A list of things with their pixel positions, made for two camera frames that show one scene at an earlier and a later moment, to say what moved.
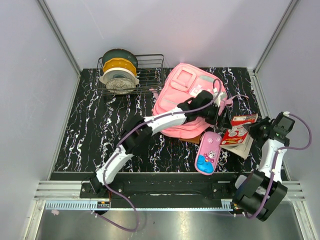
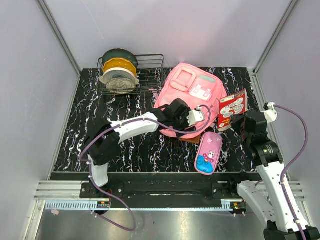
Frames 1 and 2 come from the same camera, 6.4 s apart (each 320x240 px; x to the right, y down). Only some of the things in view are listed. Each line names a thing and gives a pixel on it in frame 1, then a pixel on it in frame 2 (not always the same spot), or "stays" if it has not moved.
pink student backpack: [181, 81] stays
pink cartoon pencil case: [208, 153] stays
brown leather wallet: [195, 140] stays
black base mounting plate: [166, 185] stays
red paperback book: [236, 138] → [230, 105]
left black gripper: [222, 121] → [185, 115]
